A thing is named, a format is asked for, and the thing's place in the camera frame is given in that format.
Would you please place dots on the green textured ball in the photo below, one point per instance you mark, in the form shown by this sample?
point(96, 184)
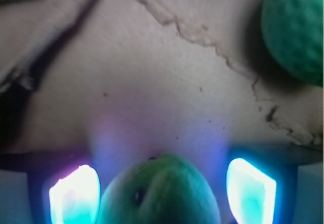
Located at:
point(292, 31)

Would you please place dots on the green plush animal toy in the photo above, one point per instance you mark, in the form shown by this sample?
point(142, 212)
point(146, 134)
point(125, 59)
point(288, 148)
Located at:
point(166, 189)

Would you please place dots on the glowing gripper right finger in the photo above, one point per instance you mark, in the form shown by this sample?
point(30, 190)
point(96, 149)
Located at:
point(251, 193)

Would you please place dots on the brown paper bag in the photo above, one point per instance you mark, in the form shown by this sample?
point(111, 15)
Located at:
point(133, 78)

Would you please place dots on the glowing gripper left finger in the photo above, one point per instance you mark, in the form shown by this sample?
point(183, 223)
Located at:
point(75, 198)

